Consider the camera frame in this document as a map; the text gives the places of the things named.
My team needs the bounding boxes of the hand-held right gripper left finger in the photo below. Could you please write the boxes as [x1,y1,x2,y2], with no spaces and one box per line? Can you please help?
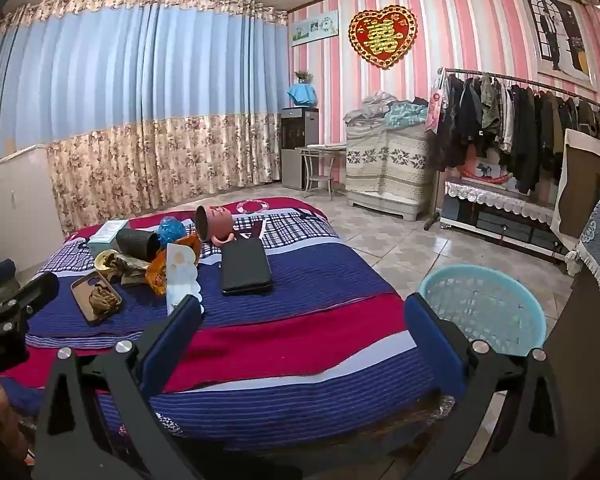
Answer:
[32,295,204,480]

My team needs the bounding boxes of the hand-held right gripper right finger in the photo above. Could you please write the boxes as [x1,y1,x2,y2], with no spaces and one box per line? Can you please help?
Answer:
[404,292,576,480]

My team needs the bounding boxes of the light blue plastic basket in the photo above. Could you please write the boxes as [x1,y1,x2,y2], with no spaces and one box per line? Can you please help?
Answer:
[414,265,547,359]

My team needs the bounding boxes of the brown glove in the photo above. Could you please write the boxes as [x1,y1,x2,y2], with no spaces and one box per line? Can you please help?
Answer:
[87,284,121,314]

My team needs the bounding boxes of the orange snack wrapper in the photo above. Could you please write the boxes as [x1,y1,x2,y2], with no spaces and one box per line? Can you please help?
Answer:
[145,234,202,296]

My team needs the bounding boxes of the yellow tape roll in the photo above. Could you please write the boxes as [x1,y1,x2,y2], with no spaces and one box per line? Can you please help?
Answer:
[94,249,119,274]

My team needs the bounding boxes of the black cup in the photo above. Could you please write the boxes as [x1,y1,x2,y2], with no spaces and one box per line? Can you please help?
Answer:
[116,228,161,261]

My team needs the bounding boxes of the blue plastic bag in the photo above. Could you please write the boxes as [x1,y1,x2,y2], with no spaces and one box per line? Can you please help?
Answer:
[158,216,188,246]

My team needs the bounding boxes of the person's left hand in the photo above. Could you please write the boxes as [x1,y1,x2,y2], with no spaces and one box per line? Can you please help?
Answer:
[0,377,32,461]

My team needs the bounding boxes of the brown phone case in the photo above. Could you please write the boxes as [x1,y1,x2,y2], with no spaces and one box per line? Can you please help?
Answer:
[70,271,124,326]

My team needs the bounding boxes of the white low cabinet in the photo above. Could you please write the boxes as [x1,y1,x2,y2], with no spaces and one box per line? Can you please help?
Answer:
[0,144,66,286]

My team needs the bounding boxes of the light blue cardboard box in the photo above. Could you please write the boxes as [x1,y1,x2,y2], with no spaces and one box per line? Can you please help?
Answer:
[87,220,130,256]

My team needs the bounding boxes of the black leather wallet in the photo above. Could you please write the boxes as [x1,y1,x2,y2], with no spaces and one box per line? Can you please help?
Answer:
[221,237,274,296]

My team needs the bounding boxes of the striped red blue blanket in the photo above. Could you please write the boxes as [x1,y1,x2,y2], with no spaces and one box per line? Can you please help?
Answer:
[0,196,456,441]

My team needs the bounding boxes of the pink ceramic cup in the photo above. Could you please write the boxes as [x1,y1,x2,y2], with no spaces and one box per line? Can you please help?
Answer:
[195,205,236,246]

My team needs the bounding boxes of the white black tv stand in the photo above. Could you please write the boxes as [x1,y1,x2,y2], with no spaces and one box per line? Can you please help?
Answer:
[440,180,571,264]

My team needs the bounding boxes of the white storage chest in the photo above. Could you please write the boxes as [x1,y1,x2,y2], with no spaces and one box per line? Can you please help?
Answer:
[347,187,432,221]

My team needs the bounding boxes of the brown wooden cabinet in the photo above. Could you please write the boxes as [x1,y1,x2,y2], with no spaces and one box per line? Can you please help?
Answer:
[545,260,600,480]

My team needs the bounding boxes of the white lace cloth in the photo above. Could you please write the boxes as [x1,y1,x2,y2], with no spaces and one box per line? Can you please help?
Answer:
[445,180,556,226]

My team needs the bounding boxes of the pink printed box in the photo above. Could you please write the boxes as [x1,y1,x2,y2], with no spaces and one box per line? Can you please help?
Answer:
[460,157,519,191]

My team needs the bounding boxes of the beige patterned cover cloth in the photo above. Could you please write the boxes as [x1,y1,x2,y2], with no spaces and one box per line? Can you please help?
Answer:
[344,120,432,196]

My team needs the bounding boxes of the blue floral curtain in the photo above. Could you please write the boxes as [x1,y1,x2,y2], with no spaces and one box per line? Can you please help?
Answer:
[0,0,290,221]

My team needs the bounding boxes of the small metal side table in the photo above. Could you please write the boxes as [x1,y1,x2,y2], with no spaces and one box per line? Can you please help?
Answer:
[296,144,349,200]

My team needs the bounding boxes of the cream cloth covered board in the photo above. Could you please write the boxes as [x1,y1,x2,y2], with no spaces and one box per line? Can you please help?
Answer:
[550,129,600,241]

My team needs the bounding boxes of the teal plaid cloth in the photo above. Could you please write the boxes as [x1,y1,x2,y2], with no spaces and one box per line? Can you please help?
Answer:
[384,101,429,129]

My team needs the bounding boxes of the grey water dispenser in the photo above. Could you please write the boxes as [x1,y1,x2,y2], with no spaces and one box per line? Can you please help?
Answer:
[280,106,320,191]

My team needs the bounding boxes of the row of hanging clothes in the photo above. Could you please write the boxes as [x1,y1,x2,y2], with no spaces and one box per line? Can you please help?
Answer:
[432,72,600,194]

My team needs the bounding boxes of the pink hanging bag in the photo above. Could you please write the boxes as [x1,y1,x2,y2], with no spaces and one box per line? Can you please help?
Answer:
[426,87,446,134]

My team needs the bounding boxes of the grey crumpled clothes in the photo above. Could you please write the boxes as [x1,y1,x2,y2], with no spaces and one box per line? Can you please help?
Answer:
[344,91,399,124]

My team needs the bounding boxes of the blue cloth cover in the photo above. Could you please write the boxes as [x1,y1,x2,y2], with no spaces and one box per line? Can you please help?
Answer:
[287,82,318,108]

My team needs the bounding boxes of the metal clothes rack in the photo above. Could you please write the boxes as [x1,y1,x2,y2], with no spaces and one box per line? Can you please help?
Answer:
[425,67,600,231]

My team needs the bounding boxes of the red gold heart decoration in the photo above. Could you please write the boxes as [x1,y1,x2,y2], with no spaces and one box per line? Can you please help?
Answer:
[349,5,419,70]

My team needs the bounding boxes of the framed wall poster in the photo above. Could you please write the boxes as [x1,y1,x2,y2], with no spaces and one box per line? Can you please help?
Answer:
[517,0,600,94]

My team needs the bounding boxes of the landscape wall picture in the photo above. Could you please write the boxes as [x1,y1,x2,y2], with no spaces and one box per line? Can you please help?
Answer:
[291,10,340,48]

